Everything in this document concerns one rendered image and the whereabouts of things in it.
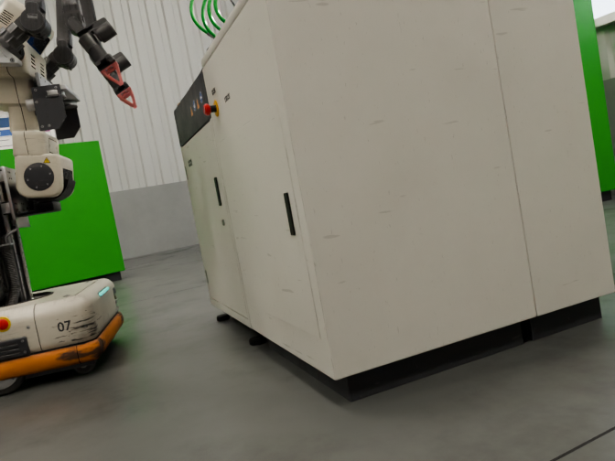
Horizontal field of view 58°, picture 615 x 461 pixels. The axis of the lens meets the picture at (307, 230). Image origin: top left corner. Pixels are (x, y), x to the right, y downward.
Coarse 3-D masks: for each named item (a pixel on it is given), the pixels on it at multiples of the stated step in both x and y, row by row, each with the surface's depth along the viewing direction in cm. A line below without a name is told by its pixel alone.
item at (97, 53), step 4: (100, 44) 197; (92, 48) 195; (96, 48) 195; (100, 48) 196; (88, 52) 196; (92, 52) 195; (96, 52) 195; (100, 52) 196; (104, 52) 197; (92, 56) 196; (96, 56) 196; (100, 56) 196; (104, 56) 194; (108, 56) 194; (96, 60) 196; (100, 60) 194; (104, 60) 196; (96, 64) 193; (100, 64) 194; (104, 64) 198; (100, 68) 198
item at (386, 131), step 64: (256, 0) 122; (320, 0) 122; (384, 0) 128; (448, 0) 134; (256, 64) 131; (320, 64) 122; (384, 64) 128; (448, 64) 134; (256, 128) 140; (320, 128) 122; (384, 128) 128; (448, 128) 134; (256, 192) 151; (320, 192) 122; (384, 192) 128; (448, 192) 134; (512, 192) 141; (256, 256) 163; (320, 256) 122; (384, 256) 128; (448, 256) 134; (512, 256) 141; (256, 320) 180; (320, 320) 124; (384, 320) 128; (448, 320) 134; (512, 320) 141; (384, 384) 131
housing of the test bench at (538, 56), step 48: (528, 0) 142; (528, 48) 142; (576, 48) 148; (528, 96) 142; (576, 96) 148; (528, 144) 142; (576, 144) 148; (528, 192) 142; (576, 192) 148; (528, 240) 142; (576, 240) 148; (576, 288) 148; (528, 336) 148
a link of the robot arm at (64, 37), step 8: (56, 0) 233; (56, 8) 233; (56, 16) 233; (64, 24) 233; (64, 32) 233; (56, 40) 233; (64, 40) 231; (56, 48) 231; (64, 48) 231; (56, 56) 231; (64, 56) 231; (72, 56) 233; (64, 64) 233
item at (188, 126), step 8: (200, 80) 187; (192, 88) 201; (200, 88) 189; (184, 96) 218; (192, 96) 204; (184, 104) 221; (192, 104) 207; (200, 104) 194; (176, 112) 242; (184, 112) 224; (200, 112) 196; (184, 120) 228; (192, 120) 212; (200, 120) 199; (208, 120) 189; (184, 128) 231; (192, 128) 215; (200, 128) 204; (184, 136) 235; (192, 136) 222; (184, 144) 240
